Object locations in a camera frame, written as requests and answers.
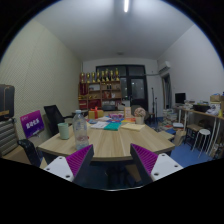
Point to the pink printed flat box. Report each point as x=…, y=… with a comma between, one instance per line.
x=116, y=116

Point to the dark brown-trimmed case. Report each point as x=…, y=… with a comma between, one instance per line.
x=6, y=101

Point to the black chair with armrest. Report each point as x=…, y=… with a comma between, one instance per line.
x=29, y=151

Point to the cluttered wooden side desk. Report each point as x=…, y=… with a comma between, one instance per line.
x=200, y=113

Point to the black office chair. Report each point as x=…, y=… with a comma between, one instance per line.
x=52, y=115

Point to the pink flowers in white pot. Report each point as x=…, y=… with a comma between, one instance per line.
x=140, y=113

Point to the white ceiling tube light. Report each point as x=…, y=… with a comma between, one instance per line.
x=126, y=5

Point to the pale yellow notebook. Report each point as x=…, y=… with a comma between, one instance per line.
x=133, y=127

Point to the white round stool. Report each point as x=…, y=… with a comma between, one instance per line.
x=204, y=132

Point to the small orange standing carton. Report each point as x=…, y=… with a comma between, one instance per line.
x=127, y=112

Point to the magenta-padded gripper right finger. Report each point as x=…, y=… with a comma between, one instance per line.
x=165, y=166

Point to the orange book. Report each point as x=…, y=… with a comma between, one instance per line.
x=128, y=120

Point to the black computer monitor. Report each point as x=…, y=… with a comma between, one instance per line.
x=180, y=98

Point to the teal book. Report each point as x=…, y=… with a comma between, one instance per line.
x=112, y=126

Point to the white wall air conditioner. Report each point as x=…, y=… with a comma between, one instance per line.
x=164, y=66

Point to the white paper booklet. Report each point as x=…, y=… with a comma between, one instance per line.
x=99, y=125

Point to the wooden shelf unit with trophies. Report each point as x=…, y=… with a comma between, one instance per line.
x=100, y=95

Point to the purple sign board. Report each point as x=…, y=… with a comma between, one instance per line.
x=32, y=124

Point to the yellow gift box red ribbon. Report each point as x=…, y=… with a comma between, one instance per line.
x=95, y=114

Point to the pale green ribbed cup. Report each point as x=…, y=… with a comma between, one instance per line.
x=63, y=131

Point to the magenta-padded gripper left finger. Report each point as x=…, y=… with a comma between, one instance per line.
x=58, y=166

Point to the grey ribbed suitcase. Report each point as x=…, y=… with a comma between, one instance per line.
x=7, y=138

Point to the clear plastic water bottle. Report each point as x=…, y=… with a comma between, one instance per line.
x=80, y=133

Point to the black framed glass door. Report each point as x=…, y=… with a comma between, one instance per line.
x=136, y=88

